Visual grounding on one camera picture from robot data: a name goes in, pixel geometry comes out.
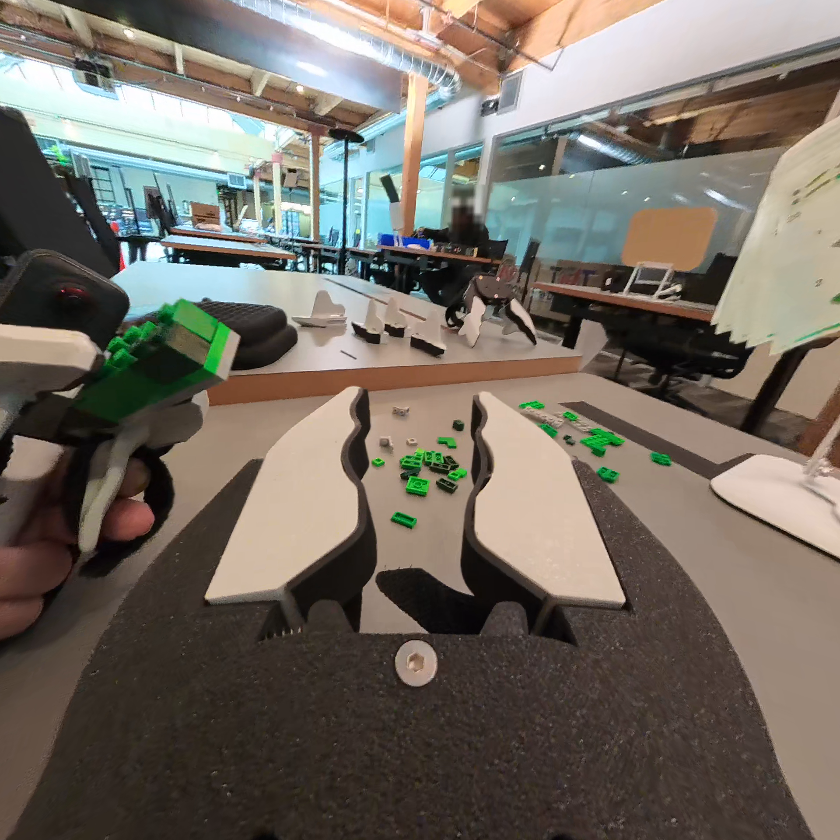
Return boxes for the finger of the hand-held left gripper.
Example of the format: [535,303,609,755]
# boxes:
[118,387,211,460]
[0,326,101,396]

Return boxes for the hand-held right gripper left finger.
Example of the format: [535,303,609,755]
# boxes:
[205,386,379,634]

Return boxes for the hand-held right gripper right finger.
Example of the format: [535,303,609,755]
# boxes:
[461,392,627,634]

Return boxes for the green zigzag brick assembly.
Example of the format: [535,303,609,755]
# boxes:
[74,299,242,425]

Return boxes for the pile of green bricks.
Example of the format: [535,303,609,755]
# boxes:
[371,399,673,530]

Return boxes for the grey desk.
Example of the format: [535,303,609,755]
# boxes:
[0,367,840,840]

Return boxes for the wooden office desk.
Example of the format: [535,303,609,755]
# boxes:
[530,281,716,349]

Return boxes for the person's left hand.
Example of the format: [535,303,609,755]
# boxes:
[0,457,156,642]

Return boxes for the long white studded beam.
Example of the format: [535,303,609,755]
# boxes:
[525,408,592,435]

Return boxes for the black cushion pad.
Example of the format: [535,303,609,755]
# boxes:
[197,298,298,371]

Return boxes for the wood-edged grey table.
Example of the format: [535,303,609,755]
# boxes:
[110,261,585,408]

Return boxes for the long wooden workbench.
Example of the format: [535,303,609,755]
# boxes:
[159,226,298,269]

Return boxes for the white booklet stand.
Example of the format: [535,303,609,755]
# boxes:
[710,407,840,560]

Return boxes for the black swivel chair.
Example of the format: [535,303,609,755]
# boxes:
[626,252,756,401]

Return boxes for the ceiling projector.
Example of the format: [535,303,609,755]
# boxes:
[71,56,118,91]

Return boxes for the spare gripper mechanism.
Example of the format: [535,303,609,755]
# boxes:
[445,274,539,347]

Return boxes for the black floor lamp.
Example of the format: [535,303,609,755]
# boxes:
[328,128,366,277]

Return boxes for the tan board stand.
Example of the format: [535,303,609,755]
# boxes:
[617,208,718,303]

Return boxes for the instruction booklet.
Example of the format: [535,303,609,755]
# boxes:
[712,125,840,358]

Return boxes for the wooden column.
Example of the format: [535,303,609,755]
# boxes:
[399,72,429,234]

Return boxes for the silver ceiling duct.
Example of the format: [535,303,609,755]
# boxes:
[367,39,463,99]

